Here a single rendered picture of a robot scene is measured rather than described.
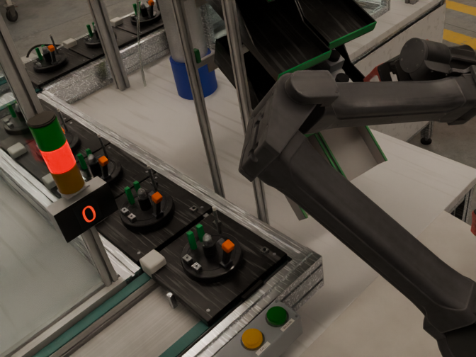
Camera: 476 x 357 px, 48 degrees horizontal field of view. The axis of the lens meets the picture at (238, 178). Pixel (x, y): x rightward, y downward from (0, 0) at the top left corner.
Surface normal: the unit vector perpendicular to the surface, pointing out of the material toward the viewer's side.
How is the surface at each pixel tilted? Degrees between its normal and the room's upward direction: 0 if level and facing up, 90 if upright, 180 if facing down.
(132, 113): 0
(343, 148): 45
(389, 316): 0
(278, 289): 0
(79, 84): 90
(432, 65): 39
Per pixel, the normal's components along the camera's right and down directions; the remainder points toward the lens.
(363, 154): 0.28, -0.22
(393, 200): -0.15, -0.77
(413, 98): 0.43, -0.40
